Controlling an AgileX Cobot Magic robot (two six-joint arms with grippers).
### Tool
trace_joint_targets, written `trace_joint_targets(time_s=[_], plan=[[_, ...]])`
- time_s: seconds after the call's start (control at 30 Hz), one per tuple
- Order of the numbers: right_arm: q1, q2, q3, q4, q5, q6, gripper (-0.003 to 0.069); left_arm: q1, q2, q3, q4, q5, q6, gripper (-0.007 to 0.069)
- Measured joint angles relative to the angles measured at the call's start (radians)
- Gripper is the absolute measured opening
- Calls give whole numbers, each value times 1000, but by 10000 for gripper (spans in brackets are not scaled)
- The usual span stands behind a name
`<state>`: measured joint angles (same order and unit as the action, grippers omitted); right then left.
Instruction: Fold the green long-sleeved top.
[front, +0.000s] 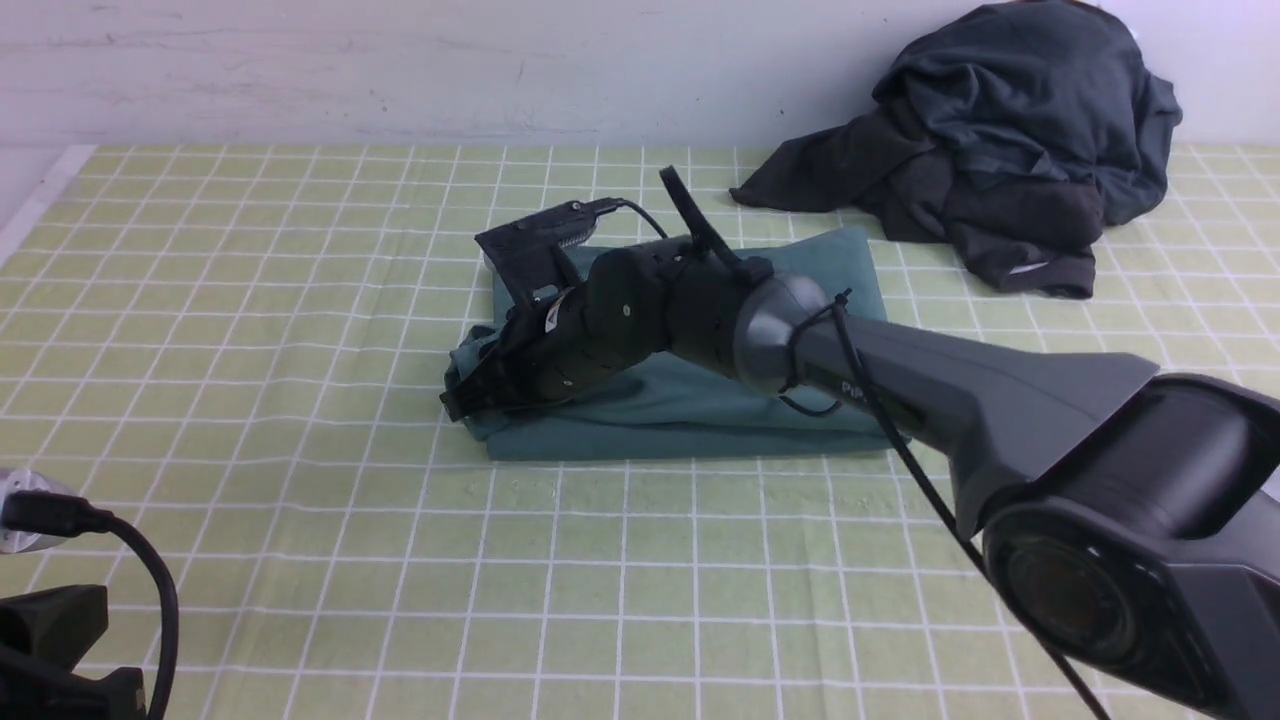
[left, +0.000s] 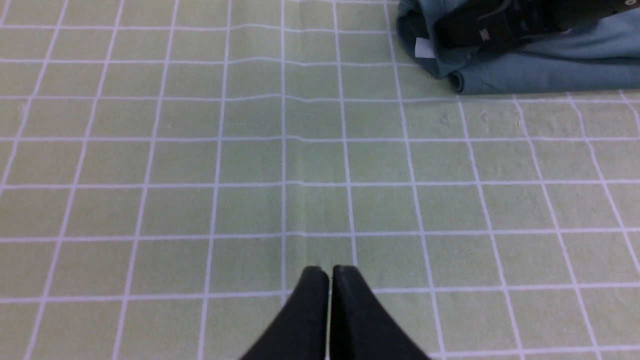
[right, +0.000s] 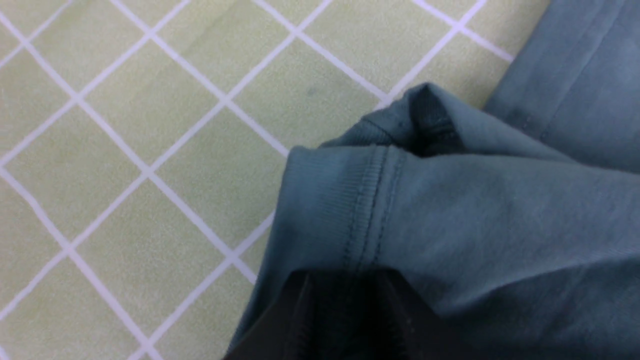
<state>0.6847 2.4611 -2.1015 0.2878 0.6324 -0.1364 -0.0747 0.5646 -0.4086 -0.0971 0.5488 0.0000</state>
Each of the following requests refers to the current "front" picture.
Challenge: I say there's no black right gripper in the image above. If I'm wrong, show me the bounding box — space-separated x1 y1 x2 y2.
442 245 686 421

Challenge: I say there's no green long-sleeve top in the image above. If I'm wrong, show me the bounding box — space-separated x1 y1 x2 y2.
444 225 891 462

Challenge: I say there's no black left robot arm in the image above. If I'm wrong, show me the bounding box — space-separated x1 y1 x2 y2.
1 585 147 719

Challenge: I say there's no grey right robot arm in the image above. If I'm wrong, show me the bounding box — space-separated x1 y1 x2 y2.
442 238 1279 719

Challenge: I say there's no dark grey clothes pile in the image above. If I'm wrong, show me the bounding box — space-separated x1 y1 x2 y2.
730 1 1183 300

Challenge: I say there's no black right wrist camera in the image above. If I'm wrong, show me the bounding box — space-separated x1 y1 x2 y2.
475 199 623 311

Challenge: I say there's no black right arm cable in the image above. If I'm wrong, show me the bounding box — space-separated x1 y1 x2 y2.
612 167 1114 720

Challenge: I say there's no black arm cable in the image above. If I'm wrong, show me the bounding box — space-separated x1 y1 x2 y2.
0 489 180 720
612 167 1114 720

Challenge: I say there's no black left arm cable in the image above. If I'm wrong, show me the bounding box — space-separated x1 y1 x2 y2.
0 489 180 720

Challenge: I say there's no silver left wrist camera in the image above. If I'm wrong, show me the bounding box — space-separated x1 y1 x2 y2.
1 468 79 555

